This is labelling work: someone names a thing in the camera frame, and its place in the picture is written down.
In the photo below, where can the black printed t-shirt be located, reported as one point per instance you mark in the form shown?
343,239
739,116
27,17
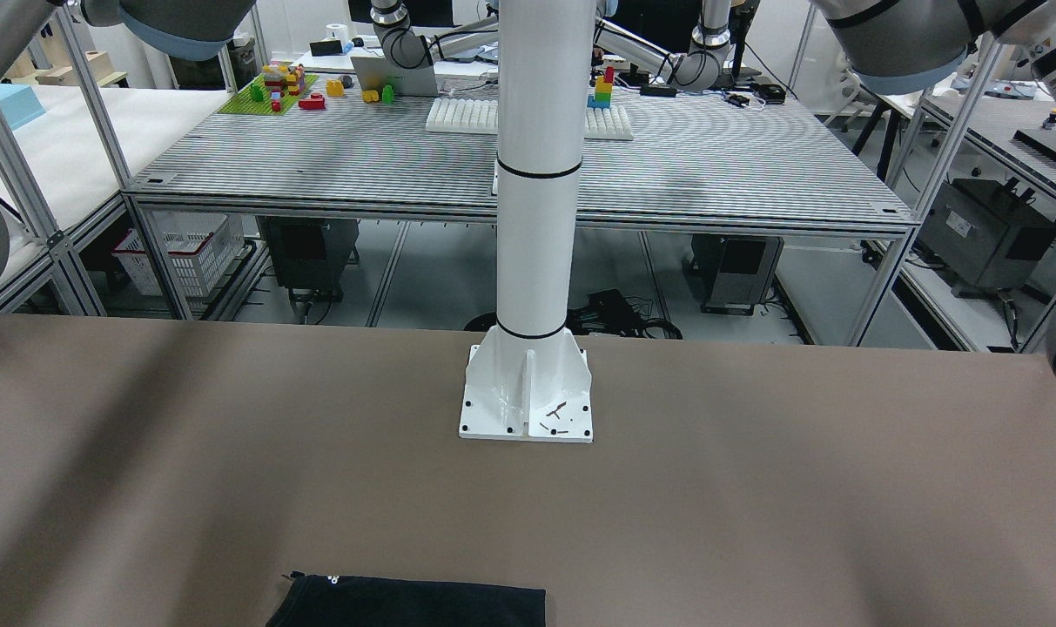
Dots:
338,600

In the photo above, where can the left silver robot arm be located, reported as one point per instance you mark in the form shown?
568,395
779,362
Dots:
985,71

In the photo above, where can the white peg board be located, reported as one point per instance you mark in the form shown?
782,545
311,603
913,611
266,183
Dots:
487,116

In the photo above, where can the white plastic basket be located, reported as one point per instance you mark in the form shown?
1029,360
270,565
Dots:
200,246

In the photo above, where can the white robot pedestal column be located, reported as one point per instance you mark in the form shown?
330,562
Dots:
528,379

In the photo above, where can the green lego base plate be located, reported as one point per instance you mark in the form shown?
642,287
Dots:
257,99

